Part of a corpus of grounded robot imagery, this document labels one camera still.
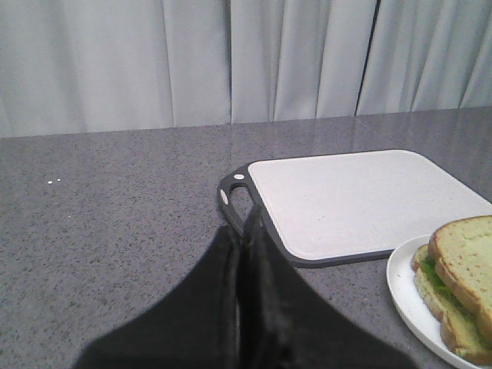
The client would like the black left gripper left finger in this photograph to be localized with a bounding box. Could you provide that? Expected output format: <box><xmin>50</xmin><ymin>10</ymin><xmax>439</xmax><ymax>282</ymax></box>
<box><xmin>74</xmin><ymin>227</ymin><xmax>239</xmax><ymax>368</ymax></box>

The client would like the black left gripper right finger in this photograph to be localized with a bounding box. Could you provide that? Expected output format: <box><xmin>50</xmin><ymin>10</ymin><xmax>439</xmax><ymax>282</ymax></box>
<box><xmin>238</xmin><ymin>205</ymin><xmax>415</xmax><ymax>368</ymax></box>

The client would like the green lettuce leaf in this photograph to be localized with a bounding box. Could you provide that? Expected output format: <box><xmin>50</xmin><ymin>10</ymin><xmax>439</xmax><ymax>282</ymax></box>
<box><xmin>421</xmin><ymin>255</ymin><xmax>463</xmax><ymax>308</ymax></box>

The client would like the toasted bread slice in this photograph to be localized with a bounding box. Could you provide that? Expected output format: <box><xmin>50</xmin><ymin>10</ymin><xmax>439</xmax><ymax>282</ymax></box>
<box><xmin>428</xmin><ymin>215</ymin><xmax>491</xmax><ymax>341</ymax></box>
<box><xmin>411</xmin><ymin>244</ymin><xmax>491</xmax><ymax>365</ymax></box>

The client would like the white round plate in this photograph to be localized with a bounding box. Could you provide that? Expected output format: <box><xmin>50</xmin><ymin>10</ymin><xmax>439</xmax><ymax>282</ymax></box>
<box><xmin>386</xmin><ymin>234</ymin><xmax>491</xmax><ymax>368</ymax></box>

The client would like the grey-white curtain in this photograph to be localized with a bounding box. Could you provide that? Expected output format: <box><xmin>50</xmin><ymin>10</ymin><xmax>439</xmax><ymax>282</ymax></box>
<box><xmin>1</xmin><ymin>1</ymin><xmax>491</xmax><ymax>138</ymax></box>

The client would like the white cutting board, grey handle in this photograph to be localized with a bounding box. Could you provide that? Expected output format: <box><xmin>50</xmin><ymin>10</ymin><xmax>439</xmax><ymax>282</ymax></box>
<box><xmin>218</xmin><ymin>149</ymin><xmax>491</xmax><ymax>268</ymax></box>

